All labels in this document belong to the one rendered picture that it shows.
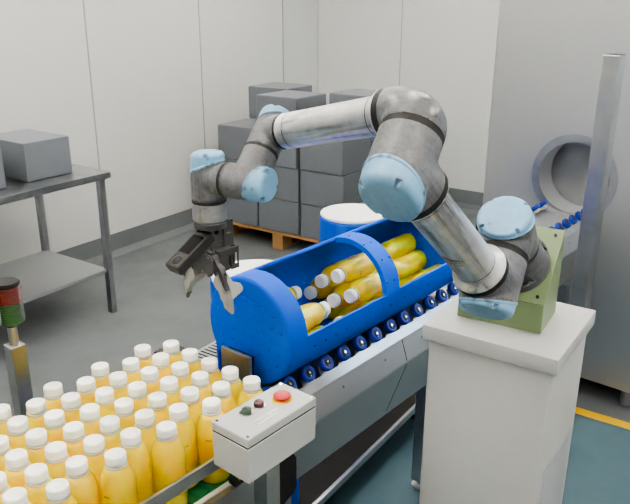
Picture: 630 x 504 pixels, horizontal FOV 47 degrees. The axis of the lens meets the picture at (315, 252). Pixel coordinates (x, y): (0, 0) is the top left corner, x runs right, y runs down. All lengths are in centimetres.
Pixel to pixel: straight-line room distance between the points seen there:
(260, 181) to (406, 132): 37
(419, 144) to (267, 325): 72
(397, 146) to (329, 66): 639
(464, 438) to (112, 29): 440
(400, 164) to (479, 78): 567
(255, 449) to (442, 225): 55
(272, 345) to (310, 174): 366
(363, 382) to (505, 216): 72
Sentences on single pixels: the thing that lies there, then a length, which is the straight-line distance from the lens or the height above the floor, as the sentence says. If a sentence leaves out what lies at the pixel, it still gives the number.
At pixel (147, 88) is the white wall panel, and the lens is 585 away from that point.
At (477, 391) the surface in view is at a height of 101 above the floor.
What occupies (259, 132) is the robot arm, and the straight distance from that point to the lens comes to 153.
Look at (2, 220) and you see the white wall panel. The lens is 517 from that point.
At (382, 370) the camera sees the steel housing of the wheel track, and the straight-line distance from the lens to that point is 212.
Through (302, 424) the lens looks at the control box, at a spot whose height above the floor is 106.
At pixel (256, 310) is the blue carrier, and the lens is 176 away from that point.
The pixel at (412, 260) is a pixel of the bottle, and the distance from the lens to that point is 234.
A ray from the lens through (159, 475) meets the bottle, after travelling 151.
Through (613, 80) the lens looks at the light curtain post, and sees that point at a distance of 271.
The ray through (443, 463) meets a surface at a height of 78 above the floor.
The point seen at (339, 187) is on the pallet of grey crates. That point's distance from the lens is 523.
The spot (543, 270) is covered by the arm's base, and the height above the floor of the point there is 130.
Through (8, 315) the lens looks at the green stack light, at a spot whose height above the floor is 119.
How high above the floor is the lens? 188
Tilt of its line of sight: 19 degrees down
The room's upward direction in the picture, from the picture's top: straight up
